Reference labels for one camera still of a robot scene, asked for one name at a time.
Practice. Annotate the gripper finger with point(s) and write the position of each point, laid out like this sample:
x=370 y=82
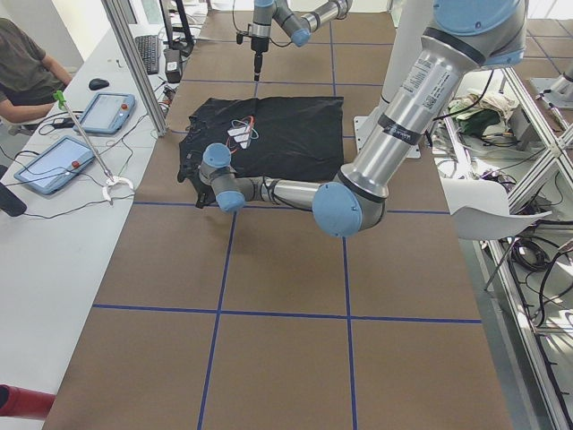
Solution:
x=257 y=67

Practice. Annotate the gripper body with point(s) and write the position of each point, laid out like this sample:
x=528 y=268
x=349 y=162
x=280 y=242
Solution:
x=258 y=47
x=202 y=192

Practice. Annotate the black graphic t-shirt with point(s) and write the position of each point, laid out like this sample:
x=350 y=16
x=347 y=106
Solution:
x=298 y=138

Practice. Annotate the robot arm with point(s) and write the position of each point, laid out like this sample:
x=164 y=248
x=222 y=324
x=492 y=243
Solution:
x=460 y=37
x=298 y=28

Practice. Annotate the pile of clothes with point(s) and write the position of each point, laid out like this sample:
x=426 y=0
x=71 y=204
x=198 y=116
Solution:
x=475 y=116

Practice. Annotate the black power adapter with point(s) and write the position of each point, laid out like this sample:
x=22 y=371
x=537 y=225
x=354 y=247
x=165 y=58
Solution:
x=173 y=67

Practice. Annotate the upper blue teach pendant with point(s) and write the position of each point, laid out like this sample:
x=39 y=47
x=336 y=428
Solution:
x=107 y=113

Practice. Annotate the blue teach pendant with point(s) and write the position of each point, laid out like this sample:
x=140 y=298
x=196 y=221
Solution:
x=56 y=166
x=107 y=113

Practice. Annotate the black keyboard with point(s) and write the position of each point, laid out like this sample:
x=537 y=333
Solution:
x=148 y=48

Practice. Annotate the black computer mouse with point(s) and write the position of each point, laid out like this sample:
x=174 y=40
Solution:
x=98 y=84

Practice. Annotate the lower blue teach pendant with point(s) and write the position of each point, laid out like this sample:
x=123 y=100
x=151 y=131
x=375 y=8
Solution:
x=56 y=166

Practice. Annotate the seated person in green shirt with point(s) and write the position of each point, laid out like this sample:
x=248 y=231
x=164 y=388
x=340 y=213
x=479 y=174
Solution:
x=29 y=76

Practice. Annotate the white plastic chair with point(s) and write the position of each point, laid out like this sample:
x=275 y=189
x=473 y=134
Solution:
x=480 y=210

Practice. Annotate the red cylinder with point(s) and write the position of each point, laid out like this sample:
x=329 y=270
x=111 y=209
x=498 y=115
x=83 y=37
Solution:
x=24 y=403

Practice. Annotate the aluminium frame post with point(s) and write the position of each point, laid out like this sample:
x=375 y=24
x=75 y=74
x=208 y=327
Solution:
x=120 y=26

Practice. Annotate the green handled reacher grabber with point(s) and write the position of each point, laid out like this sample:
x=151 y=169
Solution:
x=112 y=179

